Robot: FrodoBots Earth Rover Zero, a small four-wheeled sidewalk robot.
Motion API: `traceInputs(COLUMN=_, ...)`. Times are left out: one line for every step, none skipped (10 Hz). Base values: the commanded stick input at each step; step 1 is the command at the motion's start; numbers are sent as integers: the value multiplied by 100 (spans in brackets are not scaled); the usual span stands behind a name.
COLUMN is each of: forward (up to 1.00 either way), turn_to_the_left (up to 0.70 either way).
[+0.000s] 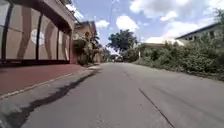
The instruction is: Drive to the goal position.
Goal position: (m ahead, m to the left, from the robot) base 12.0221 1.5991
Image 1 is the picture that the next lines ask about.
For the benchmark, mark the dark green tree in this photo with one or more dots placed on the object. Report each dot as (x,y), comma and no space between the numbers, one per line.
(122,40)

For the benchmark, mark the palm plants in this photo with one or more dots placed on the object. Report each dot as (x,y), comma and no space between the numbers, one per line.
(86,50)

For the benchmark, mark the grey asphalt road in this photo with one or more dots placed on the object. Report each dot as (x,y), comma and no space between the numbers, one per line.
(120,100)

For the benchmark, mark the yellowish house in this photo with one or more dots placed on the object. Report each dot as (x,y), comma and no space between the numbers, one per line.
(85,29)

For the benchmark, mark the pale roofed building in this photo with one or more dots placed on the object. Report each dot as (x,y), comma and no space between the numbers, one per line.
(161,41)

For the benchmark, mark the overgrown green bushes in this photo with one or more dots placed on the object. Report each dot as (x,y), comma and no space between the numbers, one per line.
(190,56)

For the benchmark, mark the grey concrete kerb strip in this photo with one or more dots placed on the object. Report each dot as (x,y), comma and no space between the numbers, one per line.
(36,95)

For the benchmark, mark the red paved pavement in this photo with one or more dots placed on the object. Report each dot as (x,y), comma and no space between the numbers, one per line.
(30,76)

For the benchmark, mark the building with patterned panels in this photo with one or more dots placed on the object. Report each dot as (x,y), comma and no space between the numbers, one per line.
(33,36)

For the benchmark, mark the white building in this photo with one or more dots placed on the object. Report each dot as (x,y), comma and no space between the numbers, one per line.
(203,33)

